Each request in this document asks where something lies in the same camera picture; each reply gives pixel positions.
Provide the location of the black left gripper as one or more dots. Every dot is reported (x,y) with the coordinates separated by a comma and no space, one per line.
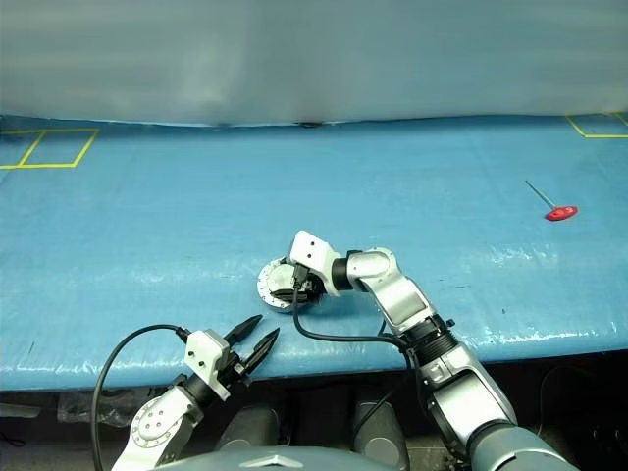
(235,373)

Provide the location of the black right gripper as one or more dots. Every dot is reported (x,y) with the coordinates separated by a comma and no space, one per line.
(314,289)

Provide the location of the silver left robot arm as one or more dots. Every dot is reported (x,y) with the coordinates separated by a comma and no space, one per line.
(157,427)

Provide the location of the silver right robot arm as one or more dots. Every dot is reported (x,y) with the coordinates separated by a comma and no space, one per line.
(407,299)

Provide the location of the dark grey rounded robot leg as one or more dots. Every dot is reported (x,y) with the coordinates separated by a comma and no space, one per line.
(250,427)
(380,432)

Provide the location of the blue table cover sheet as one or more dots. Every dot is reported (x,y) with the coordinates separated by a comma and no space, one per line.
(196,221)

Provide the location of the grey robot torso with logo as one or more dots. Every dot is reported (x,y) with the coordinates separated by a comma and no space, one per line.
(275,461)

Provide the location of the clear crumpled plastic bag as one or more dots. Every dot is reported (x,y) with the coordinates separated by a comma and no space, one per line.
(78,407)

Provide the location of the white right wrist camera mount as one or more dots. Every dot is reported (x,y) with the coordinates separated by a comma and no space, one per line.
(314,247)

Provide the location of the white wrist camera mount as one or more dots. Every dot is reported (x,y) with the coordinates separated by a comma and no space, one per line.
(314,247)
(201,348)

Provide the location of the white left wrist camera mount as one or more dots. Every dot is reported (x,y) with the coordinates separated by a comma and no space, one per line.
(201,348)

